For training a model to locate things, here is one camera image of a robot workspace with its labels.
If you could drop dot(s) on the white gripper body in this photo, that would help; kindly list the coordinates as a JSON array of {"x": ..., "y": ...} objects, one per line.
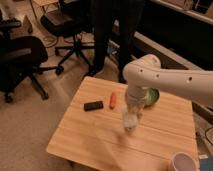
[{"x": 135, "y": 98}]

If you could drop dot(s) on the white sponge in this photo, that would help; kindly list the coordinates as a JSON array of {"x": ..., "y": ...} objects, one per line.
[{"x": 129, "y": 126}]

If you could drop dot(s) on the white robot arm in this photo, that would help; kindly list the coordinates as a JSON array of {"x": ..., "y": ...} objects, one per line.
[{"x": 146, "y": 72}]

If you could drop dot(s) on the green ceramic bowl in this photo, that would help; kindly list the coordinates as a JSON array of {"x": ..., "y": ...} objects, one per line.
[{"x": 152, "y": 97}]

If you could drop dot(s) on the ceramic cup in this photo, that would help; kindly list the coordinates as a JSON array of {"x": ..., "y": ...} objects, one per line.
[{"x": 182, "y": 162}]

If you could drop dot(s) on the orange carrot toy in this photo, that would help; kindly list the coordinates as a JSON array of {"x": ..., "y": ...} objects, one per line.
[{"x": 112, "y": 103}]

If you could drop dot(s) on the black rectangular remote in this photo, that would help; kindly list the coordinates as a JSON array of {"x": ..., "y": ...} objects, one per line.
[{"x": 93, "y": 105}]

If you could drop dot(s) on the black office chair back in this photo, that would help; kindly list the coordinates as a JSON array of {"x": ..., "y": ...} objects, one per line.
[{"x": 70, "y": 19}]

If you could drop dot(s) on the black office chair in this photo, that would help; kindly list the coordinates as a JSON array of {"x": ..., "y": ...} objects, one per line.
[
  {"x": 70, "y": 19},
  {"x": 20, "y": 58}
]

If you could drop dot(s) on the black office chair left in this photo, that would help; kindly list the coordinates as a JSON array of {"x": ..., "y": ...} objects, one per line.
[{"x": 20, "y": 58}]

